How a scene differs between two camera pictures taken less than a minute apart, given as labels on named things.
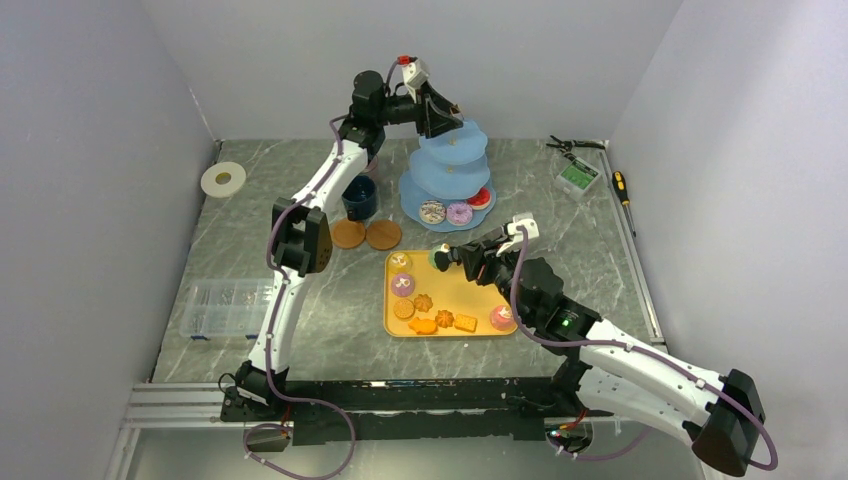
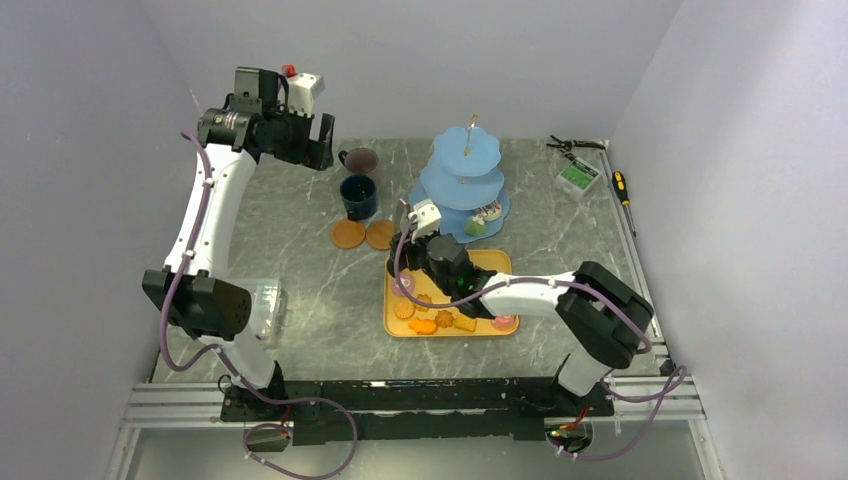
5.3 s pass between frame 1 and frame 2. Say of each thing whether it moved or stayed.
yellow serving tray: stayed
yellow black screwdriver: stayed
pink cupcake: stayed
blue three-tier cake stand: moved
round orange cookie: stayed
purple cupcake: stayed
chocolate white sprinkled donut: moved
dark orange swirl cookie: stayed
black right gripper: moved
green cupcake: moved
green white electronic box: stayed
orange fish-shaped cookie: stayed
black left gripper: moved
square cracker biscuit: stayed
